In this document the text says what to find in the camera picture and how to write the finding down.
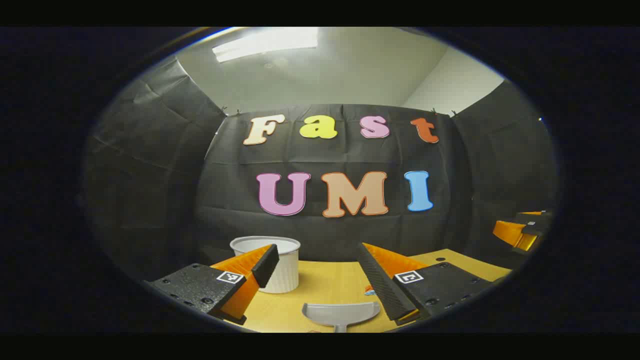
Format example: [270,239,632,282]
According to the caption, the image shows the ceiling light panel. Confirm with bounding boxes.
[211,27,319,64]

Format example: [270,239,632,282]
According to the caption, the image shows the white ribbed garbage bin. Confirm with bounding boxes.
[230,236,302,294]

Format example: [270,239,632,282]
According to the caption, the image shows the grey plastic dustpan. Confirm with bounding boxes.
[301,301,382,333]

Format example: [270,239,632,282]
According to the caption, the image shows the wooden desktop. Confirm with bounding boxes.
[240,248,513,333]

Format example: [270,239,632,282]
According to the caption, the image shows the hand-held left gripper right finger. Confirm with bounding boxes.
[356,242,496,327]

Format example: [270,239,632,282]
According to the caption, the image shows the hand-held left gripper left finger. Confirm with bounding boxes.
[144,243,280,326]

